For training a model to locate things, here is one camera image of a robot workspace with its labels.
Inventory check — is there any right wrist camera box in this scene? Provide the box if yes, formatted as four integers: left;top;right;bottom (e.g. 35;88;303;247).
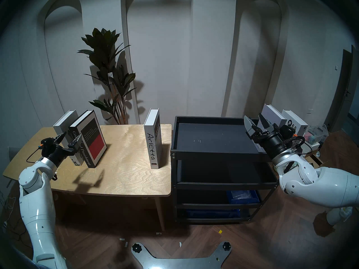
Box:
280;125;298;140

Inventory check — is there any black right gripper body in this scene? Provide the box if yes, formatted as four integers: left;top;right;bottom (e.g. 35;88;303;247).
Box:
247;125;293;160

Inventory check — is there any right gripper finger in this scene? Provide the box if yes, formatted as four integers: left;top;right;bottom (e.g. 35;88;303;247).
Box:
258;113;274;132
243;115;257;139

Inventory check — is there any clear plastic storage box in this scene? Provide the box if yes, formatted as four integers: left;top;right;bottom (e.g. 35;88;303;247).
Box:
304;125;329;145

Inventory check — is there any grey Discontent book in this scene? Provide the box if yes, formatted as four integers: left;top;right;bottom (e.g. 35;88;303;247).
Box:
261;104;288;131

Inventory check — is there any grey metal robot base plate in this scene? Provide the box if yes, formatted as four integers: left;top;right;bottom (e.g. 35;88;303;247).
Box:
131;241;233;269

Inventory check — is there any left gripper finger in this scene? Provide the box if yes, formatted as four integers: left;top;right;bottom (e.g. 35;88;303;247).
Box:
68;133;83;150
54;131;68;145

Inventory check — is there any teal-plug left wrist cable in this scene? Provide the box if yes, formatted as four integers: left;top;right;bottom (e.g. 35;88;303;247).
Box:
26;147;43;163

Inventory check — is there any grey Statue of Liberty book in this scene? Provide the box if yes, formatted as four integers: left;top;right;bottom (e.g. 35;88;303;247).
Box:
53;110;84;166

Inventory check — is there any blue plastic bin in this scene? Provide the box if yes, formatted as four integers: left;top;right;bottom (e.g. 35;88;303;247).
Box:
226;190;260;203

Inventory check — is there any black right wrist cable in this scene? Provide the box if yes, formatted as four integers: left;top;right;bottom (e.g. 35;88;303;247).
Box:
292;135;313;156

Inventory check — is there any brown door with handle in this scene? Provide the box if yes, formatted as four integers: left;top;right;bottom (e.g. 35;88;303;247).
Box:
325;45;356;133

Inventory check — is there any white Design Hotels yearbook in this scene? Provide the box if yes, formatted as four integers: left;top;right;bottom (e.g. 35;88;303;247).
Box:
281;110;309;137

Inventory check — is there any dark green potted plant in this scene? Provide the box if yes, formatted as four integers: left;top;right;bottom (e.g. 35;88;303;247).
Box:
77;27;137;125

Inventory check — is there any black metal shelf cart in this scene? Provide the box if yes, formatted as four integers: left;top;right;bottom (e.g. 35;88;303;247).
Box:
170;116;281;224

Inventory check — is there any light wooden display table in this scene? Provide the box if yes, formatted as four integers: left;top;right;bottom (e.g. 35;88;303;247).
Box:
3;124;172;232

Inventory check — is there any white Arletta book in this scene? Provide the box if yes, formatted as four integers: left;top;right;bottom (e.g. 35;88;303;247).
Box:
144;108;163;170

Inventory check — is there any white cardboard box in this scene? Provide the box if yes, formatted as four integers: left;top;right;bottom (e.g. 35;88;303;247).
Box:
302;141;321;155

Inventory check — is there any white bin with bag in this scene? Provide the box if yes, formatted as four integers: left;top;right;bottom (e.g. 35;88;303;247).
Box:
326;206;353;226

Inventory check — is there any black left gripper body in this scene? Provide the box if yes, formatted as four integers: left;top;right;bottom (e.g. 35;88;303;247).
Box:
42;139;76;167

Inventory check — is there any black Crime and Punishment book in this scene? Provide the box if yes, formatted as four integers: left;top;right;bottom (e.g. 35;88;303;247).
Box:
69;110;107;168

